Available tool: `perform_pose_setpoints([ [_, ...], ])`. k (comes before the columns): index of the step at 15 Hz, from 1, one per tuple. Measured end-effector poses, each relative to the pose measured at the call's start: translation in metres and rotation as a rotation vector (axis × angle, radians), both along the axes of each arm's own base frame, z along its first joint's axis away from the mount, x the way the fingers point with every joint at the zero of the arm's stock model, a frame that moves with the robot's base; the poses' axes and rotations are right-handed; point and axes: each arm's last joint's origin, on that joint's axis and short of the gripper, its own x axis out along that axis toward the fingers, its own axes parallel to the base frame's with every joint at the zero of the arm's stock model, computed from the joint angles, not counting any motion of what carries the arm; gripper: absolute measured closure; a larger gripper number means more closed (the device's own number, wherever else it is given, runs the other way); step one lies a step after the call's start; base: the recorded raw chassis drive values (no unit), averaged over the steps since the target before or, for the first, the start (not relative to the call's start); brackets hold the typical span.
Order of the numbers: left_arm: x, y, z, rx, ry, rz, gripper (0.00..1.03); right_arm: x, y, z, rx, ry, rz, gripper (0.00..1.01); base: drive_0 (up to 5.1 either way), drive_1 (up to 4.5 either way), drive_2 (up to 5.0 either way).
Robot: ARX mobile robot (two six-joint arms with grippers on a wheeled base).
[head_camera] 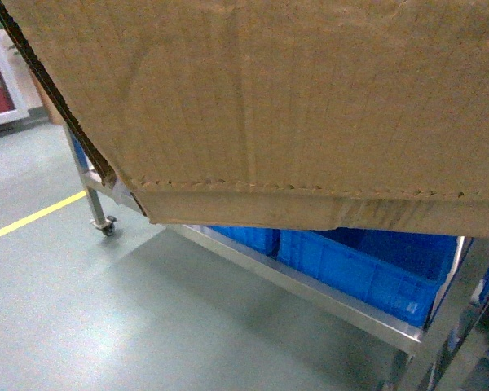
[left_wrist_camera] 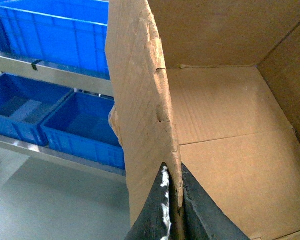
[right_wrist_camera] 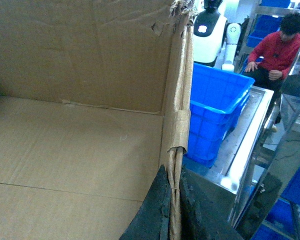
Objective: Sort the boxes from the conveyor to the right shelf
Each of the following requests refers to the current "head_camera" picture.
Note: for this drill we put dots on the rear blue plastic crate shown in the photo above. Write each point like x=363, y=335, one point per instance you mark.
x=263, y=240

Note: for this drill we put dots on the stainless steel shelf cart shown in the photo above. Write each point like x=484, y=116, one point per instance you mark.
x=309, y=293

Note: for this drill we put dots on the blue plastic crate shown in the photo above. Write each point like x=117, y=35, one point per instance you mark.
x=263, y=240
x=397, y=273

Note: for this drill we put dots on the front blue plastic crate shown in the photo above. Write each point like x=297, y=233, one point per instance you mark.
x=397, y=273

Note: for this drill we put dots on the brown cardboard box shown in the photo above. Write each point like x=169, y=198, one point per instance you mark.
x=307, y=115

